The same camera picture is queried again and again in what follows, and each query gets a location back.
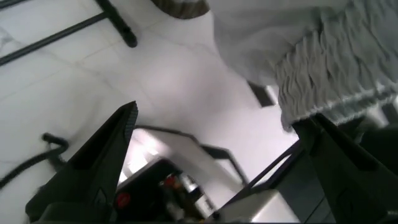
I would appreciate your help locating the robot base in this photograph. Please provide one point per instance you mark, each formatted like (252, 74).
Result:
(186, 152)

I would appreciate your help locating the black clothes rack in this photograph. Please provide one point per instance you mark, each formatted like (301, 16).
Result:
(124, 31)

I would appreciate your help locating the white laundry basket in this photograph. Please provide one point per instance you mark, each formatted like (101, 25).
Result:
(180, 9)

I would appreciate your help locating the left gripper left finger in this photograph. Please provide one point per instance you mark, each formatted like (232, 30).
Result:
(93, 174)

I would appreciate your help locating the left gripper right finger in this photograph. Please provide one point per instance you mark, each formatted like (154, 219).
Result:
(351, 180)

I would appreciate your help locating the pale grey shorts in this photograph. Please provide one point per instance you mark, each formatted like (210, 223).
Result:
(280, 37)

